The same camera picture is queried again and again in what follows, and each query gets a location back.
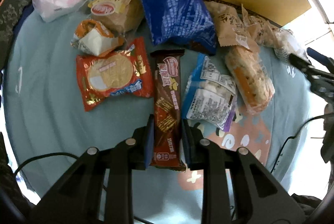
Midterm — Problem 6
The brown chocolate wafer pack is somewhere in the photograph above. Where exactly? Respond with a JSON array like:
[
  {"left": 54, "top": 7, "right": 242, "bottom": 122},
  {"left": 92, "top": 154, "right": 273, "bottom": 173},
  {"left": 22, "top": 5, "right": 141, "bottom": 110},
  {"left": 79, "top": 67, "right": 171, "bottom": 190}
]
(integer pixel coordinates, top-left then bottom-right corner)
[{"left": 151, "top": 49, "right": 186, "bottom": 171}]

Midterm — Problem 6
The red cracker pack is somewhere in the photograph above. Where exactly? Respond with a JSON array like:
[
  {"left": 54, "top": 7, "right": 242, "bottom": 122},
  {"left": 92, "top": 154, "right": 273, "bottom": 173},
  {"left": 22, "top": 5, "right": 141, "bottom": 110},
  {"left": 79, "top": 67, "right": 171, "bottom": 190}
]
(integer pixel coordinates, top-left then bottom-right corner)
[{"left": 76, "top": 37, "right": 153, "bottom": 112}]

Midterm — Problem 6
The kraft paper snack bag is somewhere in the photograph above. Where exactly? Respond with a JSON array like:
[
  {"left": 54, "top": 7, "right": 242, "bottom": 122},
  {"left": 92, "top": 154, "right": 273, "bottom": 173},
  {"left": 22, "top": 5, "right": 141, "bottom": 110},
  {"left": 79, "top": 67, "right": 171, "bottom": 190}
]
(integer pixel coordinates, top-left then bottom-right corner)
[{"left": 204, "top": 1, "right": 260, "bottom": 53}]

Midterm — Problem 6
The white blue label pack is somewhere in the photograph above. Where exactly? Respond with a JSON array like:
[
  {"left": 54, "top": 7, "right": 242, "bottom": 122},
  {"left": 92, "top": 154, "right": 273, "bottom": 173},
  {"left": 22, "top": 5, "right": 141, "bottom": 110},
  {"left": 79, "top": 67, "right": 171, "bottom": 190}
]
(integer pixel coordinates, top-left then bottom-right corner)
[{"left": 182, "top": 54, "right": 237, "bottom": 132}]

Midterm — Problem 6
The clear white candy pack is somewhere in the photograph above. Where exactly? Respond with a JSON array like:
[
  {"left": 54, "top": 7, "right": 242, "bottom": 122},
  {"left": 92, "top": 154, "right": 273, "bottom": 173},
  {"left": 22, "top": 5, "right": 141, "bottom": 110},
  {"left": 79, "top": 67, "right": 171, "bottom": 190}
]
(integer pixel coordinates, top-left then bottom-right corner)
[{"left": 273, "top": 29, "right": 309, "bottom": 64}]

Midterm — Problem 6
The orange bread clear pack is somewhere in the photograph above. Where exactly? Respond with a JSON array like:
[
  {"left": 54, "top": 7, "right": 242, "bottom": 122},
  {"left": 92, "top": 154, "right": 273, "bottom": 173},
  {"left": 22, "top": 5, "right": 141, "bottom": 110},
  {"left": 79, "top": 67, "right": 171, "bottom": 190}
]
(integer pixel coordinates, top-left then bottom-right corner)
[{"left": 225, "top": 46, "right": 275, "bottom": 115}]

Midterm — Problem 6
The light blue tablecloth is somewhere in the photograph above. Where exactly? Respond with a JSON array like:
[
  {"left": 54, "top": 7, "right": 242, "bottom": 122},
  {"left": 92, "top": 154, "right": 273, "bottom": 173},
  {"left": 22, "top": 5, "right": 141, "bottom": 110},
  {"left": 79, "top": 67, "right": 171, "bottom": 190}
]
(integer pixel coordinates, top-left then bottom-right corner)
[{"left": 2, "top": 0, "right": 319, "bottom": 224}]

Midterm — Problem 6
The orange white triangle snack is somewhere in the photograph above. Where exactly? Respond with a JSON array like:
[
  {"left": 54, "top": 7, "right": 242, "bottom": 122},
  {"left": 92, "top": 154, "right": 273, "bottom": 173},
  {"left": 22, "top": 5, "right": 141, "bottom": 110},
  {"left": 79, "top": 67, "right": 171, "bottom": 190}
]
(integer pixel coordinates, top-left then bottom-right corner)
[{"left": 70, "top": 19, "right": 125, "bottom": 57}]

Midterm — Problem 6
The blue snack bag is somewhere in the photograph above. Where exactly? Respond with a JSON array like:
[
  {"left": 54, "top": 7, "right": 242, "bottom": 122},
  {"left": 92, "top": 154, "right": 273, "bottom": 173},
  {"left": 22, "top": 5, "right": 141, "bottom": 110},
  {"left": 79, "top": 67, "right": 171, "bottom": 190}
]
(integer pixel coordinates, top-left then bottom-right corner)
[{"left": 141, "top": 0, "right": 217, "bottom": 56}]

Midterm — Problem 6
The round bun clear pack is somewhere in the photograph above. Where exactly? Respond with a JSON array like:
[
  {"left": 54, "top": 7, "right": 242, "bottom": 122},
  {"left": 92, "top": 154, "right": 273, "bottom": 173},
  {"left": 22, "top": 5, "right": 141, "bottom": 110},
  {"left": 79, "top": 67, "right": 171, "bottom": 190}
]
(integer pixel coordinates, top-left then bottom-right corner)
[{"left": 88, "top": 0, "right": 144, "bottom": 34}]

